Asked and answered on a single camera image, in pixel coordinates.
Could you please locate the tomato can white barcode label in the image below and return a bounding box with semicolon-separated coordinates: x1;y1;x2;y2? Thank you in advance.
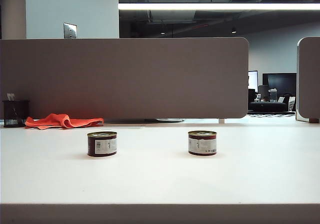
187;130;218;157

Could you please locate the tomato can dark red label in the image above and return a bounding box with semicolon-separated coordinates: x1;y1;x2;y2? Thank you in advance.
86;131;118;158

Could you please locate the silver monitor stand base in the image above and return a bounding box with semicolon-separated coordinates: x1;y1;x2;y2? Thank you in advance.
156;118;185;123

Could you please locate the large grey desk divider panel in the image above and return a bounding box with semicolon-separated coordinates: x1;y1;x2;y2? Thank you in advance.
0;36;250;120

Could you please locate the white computer monitor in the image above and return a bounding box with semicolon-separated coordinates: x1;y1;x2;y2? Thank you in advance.
248;70;259;93

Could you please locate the orange cloth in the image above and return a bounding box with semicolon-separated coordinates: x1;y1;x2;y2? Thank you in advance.
24;113;105;130

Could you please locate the long ceiling light strip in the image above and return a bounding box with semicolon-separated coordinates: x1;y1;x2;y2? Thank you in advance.
118;2;320;11

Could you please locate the large black screen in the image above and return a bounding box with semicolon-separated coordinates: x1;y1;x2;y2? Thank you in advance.
262;72;298;97

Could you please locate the black mesh pen holder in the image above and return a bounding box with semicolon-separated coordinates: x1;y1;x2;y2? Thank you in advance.
2;99;30;128

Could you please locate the grey divider panel white edge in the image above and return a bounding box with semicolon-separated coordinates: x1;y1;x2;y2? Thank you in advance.
296;36;320;123

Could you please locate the metal wall switch plate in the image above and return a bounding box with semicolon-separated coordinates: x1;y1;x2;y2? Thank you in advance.
63;22;78;39

